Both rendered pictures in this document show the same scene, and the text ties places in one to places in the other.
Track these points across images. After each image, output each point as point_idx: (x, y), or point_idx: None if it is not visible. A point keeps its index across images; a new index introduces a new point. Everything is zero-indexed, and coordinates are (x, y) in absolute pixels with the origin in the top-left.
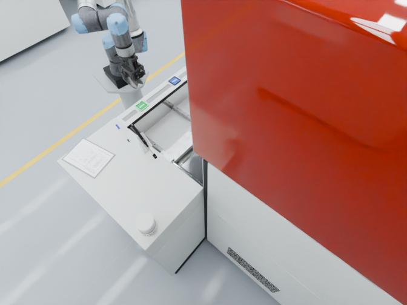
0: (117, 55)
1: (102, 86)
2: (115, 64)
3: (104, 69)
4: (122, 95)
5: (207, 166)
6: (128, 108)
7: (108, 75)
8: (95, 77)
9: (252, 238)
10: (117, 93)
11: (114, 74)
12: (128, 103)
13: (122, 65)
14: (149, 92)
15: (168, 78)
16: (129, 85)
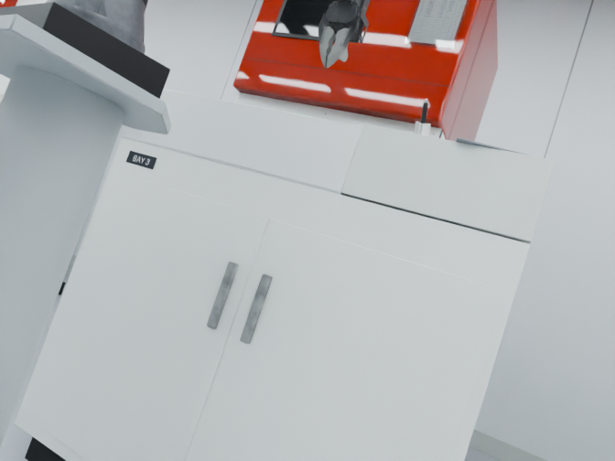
0: None
1: (116, 87)
2: (144, 9)
3: (70, 11)
4: (100, 157)
5: (440, 137)
6: (323, 119)
7: (106, 44)
8: (42, 36)
9: None
10: (165, 123)
11: (136, 48)
12: (90, 204)
13: (355, 3)
14: (260, 107)
15: (207, 97)
16: (343, 51)
